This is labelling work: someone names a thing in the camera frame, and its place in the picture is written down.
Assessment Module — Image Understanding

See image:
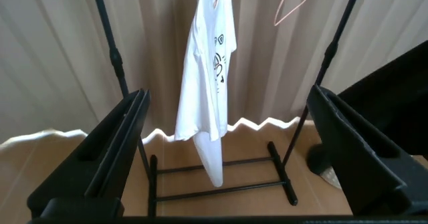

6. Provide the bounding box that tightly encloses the black ribbed garment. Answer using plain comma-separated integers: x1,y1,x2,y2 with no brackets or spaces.
306,39,428,176

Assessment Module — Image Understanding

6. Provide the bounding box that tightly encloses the white laundry basket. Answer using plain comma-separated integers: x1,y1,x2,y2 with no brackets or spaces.
319,166,343,190

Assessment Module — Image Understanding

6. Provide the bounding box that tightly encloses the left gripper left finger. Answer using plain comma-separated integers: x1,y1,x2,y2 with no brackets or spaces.
27,88,152,218

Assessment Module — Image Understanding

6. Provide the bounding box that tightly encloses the black clothes rack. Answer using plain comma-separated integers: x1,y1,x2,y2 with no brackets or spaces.
90,0,365,218

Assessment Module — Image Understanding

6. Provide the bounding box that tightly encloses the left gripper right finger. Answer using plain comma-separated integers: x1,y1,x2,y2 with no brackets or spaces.
306,84,428,216

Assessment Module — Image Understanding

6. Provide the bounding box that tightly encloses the pink clothes hanger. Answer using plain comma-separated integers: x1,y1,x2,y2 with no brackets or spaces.
273,0,321,27

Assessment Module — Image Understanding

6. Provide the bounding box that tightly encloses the white printed T-shirt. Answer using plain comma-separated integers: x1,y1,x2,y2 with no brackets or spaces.
174,0,238,189

